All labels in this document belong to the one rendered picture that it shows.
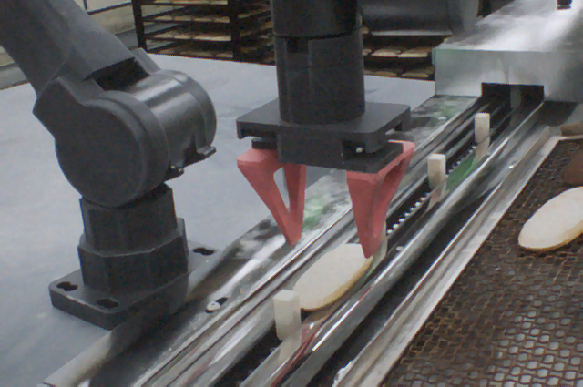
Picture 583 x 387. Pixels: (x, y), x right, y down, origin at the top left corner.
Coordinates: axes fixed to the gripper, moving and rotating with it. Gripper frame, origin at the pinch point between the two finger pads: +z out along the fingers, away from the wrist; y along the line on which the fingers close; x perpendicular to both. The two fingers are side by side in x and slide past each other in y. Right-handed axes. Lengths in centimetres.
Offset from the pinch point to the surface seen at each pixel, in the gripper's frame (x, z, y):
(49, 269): 2.6, 6.3, 26.6
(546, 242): -0.1, -2.0, -14.6
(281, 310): 7.0, 2.1, 0.1
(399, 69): -217, 42, 87
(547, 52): -45.0, -3.7, -4.1
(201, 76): -62, 6, 58
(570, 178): -11.7, -1.9, -13.6
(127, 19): -467, 73, 443
